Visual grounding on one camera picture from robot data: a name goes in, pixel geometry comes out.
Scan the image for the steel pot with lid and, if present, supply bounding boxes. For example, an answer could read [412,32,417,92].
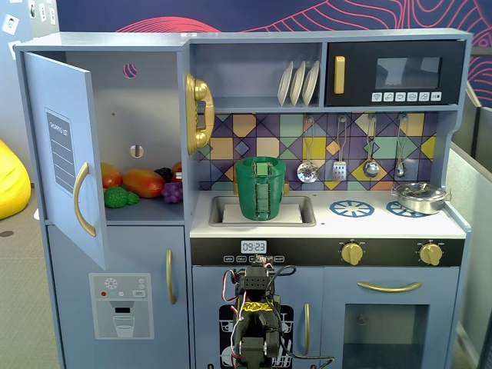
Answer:
[391,181,451,215]

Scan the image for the green plastic container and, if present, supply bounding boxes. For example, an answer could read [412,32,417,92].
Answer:
[234,155,288,222]

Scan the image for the steel slotted skimmer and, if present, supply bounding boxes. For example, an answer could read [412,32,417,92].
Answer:
[296,117,320,184]

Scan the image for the grey toy sink basin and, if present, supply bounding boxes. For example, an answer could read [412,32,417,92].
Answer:
[208,194,317,228]

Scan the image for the purple toy grapes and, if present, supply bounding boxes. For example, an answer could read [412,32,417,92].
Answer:
[161,181,182,204]

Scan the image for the steel slotted spatula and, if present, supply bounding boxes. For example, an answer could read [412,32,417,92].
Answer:
[332,117,349,181]

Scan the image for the orange toy mango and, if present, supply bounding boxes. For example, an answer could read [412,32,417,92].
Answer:
[121,168,166,199]

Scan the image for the gold toy telephone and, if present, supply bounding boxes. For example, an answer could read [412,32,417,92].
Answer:
[183,72,215,155]

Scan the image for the white toy plate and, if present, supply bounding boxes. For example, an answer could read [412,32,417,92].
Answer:
[278,61,295,107]
[288,60,308,107]
[301,60,321,105]

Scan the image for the steel ladle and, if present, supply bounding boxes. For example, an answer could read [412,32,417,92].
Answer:
[363,115,381,178]

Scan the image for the gold stove knob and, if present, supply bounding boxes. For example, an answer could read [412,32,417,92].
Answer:
[340,241,365,266]
[417,241,445,267]

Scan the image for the green toy broccoli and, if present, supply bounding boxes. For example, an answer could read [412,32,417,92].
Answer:
[103,186,141,209]

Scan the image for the red yellow toy peach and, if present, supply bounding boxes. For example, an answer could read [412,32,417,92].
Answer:
[100,162,124,189]

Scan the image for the blue oven door with window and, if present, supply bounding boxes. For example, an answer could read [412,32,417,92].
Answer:
[323,267,460,369]

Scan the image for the blue wooden toy kitchen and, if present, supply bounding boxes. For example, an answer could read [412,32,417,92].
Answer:
[13,27,474,369]

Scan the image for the black toy microwave door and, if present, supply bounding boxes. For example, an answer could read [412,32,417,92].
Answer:
[324,40,467,108]

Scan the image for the steel spoon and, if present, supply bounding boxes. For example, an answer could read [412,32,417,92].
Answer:
[394,114,409,178]

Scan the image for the blue ice dispenser freezer door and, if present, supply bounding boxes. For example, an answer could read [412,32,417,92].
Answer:
[45,224,191,369]

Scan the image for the blue shopping list fridge door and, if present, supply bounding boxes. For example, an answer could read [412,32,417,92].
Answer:
[22,52,107,272]

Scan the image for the grey desk partition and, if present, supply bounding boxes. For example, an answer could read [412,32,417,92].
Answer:
[447,138,492,369]

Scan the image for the yellow bean bag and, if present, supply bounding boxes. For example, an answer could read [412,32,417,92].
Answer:
[0,138,32,221]

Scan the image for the gold freezer door handle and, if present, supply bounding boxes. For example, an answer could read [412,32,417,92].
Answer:
[165,248,178,305]

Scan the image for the gold microwave handle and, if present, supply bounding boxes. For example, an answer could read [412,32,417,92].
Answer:
[333,55,346,95]

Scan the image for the gold dishwasher handle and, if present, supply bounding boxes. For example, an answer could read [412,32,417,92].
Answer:
[303,303,311,357]

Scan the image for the long curved gold door handle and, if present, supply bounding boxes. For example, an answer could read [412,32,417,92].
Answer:
[73,161,97,238]

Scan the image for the gold oven handle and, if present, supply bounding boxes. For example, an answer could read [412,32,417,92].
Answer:
[356,281,423,294]

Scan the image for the black usb cable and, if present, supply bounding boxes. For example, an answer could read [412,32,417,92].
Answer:
[282,337,335,369]

